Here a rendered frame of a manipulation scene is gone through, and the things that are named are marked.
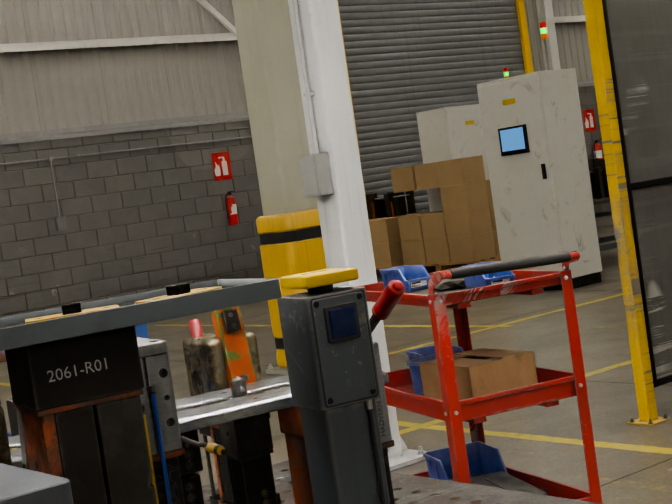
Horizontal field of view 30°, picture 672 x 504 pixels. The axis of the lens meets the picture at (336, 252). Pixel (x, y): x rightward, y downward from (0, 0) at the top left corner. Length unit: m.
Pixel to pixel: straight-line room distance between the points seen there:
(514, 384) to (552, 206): 7.91
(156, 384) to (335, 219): 4.13
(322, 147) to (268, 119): 3.20
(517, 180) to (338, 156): 6.49
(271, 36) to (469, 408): 5.42
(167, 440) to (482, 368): 2.36
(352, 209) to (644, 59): 1.53
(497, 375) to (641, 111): 2.47
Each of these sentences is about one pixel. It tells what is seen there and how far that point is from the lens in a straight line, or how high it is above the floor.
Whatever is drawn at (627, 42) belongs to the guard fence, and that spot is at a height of 1.69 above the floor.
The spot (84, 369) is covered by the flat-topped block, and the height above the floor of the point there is 1.12.
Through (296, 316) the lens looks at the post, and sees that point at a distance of 1.23.
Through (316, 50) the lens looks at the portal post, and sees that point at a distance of 5.43.
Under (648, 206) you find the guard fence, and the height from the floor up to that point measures 0.95.
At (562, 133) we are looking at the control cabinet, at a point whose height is 1.42.
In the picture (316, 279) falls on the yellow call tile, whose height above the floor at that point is 1.16.
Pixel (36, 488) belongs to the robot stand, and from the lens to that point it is 0.73.
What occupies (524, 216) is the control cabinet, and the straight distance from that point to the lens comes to 11.80.
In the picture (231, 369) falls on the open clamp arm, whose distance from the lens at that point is 1.71.
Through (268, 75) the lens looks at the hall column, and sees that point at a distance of 8.61.
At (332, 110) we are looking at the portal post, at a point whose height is 1.56.
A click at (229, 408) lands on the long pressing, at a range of 1.49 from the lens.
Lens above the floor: 1.24
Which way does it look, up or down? 3 degrees down
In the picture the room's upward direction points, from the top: 8 degrees counter-clockwise
